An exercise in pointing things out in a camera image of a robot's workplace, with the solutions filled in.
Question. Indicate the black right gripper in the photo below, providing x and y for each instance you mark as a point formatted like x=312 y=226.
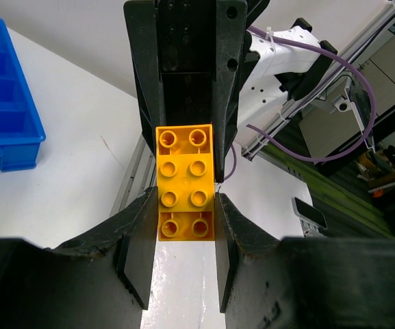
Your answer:
x=190 y=60

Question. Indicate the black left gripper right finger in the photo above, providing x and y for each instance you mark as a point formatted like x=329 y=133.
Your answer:
x=264 y=282

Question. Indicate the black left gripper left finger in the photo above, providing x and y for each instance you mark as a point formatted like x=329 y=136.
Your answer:
x=99 y=279

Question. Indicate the aluminium table edge rail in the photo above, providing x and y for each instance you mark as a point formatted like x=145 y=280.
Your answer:
x=139 y=176

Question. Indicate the blue plastic sorting bin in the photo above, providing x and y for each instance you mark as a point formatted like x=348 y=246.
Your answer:
x=21 y=130

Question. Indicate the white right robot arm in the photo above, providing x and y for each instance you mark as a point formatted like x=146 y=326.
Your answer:
x=291 y=64

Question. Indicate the orange yellow lego brick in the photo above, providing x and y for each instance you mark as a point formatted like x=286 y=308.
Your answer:
x=185 y=182

